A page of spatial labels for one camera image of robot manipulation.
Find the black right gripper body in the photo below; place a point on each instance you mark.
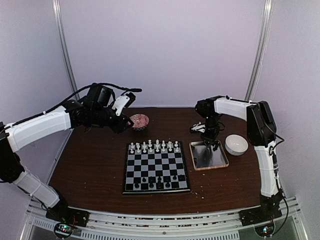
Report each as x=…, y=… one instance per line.
x=212, y=121

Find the red patterned bowl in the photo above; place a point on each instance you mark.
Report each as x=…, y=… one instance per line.
x=140, y=121

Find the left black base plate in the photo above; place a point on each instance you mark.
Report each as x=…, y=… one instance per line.
x=66, y=226

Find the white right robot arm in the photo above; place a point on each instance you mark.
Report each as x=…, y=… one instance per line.
x=261, y=133

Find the right aluminium corner post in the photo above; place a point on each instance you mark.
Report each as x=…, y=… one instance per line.
x=261, y=47

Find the left aluminium corner post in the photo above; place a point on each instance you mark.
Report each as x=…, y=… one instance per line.
x=63, y=43

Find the black and white chessboard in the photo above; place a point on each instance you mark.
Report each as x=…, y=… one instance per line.
x=154, y=159

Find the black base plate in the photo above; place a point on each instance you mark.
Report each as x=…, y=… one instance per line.
x=260, y=220
x=66, y=226

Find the white ceramic bowl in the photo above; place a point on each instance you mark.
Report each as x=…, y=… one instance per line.
x=236, y=145

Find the aluminium front rail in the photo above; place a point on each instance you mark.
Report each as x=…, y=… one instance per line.
x=219, y=225

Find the wooden rimmed metal tray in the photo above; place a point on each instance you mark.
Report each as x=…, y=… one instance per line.
x=208, y=157

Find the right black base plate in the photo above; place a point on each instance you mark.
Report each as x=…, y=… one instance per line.
x=260, y=220

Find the aluminium corner post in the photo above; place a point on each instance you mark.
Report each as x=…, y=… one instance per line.
x=63, y=43
x=261, y=47

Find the black chess king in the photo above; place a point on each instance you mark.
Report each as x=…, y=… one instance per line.
x=159, y=185

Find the black chess bishop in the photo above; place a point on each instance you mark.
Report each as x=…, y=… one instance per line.
x=168, y=185

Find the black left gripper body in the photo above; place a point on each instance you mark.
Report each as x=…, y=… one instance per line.
x=100, y=116

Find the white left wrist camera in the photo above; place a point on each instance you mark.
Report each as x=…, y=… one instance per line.
x=123, y=101

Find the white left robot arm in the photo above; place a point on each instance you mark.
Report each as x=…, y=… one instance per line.
x=29, y=145

